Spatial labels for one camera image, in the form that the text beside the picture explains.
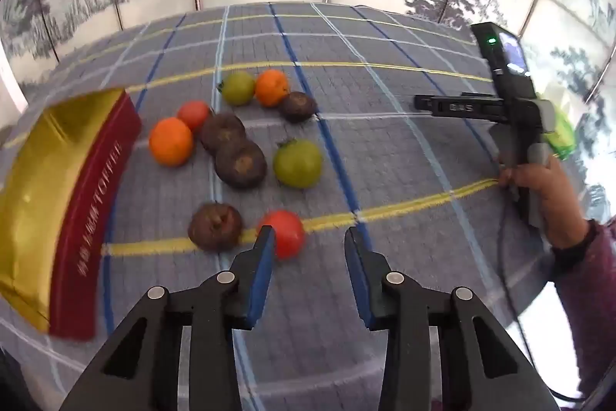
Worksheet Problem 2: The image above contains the small orange fruit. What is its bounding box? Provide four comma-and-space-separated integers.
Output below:
255, 69, 289, 107

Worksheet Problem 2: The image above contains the dark brown fruit upper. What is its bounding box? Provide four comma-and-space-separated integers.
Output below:
199, 112, 246, 155

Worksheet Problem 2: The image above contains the red gold tin box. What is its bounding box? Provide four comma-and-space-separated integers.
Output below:
1, 87, 141, 340

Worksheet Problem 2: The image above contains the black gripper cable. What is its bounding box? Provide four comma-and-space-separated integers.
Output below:
495, 207, 586, 403

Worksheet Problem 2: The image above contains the dark brown fruit front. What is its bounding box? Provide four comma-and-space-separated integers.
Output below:
188, 202, 243, 252

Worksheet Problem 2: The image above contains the dark brown fruit middle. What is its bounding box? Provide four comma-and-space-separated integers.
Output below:
214, 139, 267, 190

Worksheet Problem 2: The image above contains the large orange fruit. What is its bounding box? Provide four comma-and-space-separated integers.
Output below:
148, 117, 194, 167

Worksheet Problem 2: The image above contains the dark brown fruit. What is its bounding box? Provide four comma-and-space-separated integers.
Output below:
199, 112, 246, 155
214, 139, 267, 190
188, 202, 243, 252
278, 92, 317, 123

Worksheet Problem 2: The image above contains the large green tomato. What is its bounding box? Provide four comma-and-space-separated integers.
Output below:
273, 139, 323, 190

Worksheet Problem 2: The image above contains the small green tomato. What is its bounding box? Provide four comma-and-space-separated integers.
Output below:
217, 71, 255, 106

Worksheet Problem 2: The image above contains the blue plaid tablecloth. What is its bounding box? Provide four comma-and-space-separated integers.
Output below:
1, 3, 576, 410

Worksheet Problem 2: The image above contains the purple sleeve forearm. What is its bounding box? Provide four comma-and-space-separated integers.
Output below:
553, 220, 615, 395

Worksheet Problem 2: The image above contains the dark brown fruit far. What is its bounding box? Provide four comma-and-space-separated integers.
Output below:
278, 92, 317, 123

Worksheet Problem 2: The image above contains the person's right hand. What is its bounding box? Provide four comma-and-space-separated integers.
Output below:
499, 155, 590, 249

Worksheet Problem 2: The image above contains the small red tomato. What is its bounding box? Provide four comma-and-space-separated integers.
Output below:
176, 100, 211, 134

